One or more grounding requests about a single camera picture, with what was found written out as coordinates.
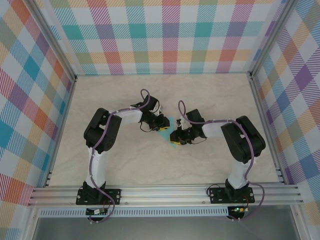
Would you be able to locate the teal paper sheet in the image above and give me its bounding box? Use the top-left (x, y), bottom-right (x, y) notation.
top-left (156, 115), bottom-right (178, 149)

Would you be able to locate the grey metal panel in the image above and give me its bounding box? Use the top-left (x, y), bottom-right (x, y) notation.
top-left (32, 216), bottom-right (301, 240)

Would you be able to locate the long aluminium mounting rail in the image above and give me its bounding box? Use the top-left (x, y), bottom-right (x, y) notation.
top-left (27, 184), bottom-right (305, 207)

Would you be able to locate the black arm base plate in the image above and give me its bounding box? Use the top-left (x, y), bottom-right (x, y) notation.
top-left (76, 188), bottom-right (122, 206)
top-left (208, 187), bottom-right (255, 205)

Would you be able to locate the aluminium side rail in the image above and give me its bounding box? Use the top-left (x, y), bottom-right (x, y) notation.
top-left (248, 72), bottom-right (288, 186)
top-left (43, 76), bottom-right (78, 188)

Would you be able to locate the perforated grey cable duct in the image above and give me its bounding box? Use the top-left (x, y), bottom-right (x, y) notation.
top-left (39, 209), bottom-right (230, 218)

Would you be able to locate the purple cable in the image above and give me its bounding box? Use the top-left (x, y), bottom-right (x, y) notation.
top-left (88, 88), bottom-right (152, 224)
top-left (177, 100), bottom-right (265, 222)

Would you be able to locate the aluminium frame post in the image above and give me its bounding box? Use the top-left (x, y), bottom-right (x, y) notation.
top-left (24, 0), bottom-right (78, 82)
top-left (247, 0), bottom-right (301, 81)

